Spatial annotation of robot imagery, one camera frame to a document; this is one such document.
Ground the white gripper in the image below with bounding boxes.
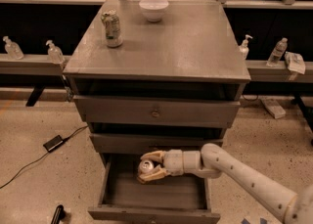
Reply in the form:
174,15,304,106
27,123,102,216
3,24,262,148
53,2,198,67
137,150,184,184

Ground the orange soda can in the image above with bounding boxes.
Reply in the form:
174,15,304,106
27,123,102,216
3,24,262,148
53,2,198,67
138,159,155,174

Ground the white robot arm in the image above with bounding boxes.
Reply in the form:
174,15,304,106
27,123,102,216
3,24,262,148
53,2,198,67
138,143,313,224

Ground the grey open bottom drawer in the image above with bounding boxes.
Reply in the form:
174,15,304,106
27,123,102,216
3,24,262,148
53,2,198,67
88,155,220,224

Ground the grey middle drawer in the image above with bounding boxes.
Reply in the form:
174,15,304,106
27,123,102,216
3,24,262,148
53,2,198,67
90,133,223,155

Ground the grey top drawer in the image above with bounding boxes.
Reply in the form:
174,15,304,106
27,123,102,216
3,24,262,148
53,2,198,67
74,96,240,128

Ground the grey metal drawer cabinet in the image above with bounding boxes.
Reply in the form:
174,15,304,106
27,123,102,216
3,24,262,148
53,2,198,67
62,0,251,224

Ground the green white soda can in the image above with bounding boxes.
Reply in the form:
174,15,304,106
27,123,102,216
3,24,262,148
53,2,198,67
101,9,123,48

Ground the black power adapter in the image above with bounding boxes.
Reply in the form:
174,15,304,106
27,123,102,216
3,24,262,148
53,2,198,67
43,135,63,153

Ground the black cylinder on floor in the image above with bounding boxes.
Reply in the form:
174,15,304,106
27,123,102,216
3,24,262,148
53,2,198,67
51,204,66,224

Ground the grey brick on floor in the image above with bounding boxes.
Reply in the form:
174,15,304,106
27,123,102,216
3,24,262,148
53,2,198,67
261,99,286,119

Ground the clear pump bottle right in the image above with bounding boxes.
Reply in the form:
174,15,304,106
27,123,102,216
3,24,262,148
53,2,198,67
239,34,252,60

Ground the clear pump bottle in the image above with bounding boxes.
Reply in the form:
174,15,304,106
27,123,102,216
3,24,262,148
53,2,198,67
46,40,66,64
239,34,252,60
3,36,23,60

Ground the white bowl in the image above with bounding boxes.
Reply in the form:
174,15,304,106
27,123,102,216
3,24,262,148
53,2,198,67
139,0,169,22

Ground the clear plastic water bottle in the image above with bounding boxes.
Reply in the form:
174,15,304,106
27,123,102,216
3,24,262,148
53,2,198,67
266,37,288,67

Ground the crumpled white packet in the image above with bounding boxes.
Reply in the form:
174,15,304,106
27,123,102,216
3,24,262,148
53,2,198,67
285,52,306,74

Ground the clear pump bottle far left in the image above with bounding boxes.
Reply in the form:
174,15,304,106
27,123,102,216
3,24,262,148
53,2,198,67
3,36,23,60

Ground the black power cable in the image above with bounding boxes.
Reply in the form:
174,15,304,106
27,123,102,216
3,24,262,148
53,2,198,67
0,125,89,191

